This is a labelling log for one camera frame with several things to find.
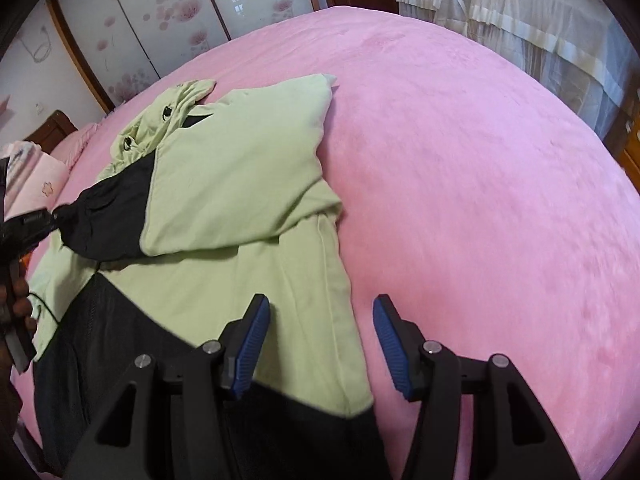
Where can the wooden headboard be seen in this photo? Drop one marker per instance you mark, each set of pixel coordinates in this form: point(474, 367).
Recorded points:
point(55, 129)

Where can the person's left hand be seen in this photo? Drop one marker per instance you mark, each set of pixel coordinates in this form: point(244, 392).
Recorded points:
point(11, 402)

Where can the pink bed blanket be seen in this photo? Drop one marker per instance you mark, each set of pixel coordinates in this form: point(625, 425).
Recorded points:
point(493, 217)

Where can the floral sliding wardrobe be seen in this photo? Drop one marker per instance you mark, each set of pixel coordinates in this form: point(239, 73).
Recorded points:
point(121, 47)

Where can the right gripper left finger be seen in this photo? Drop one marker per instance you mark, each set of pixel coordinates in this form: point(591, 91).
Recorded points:
point(163, 419)

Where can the green and black hooded jacket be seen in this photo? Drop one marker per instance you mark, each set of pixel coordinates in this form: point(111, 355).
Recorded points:
point(203, 206)

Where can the wooden drawer cabinet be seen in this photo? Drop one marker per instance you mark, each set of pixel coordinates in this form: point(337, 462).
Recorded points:
point(622, 141)

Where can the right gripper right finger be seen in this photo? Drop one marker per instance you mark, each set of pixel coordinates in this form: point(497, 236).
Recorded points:
point(513, 437)

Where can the white lace-covered furniture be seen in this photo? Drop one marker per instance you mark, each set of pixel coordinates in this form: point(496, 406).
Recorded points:
point(574, 48)

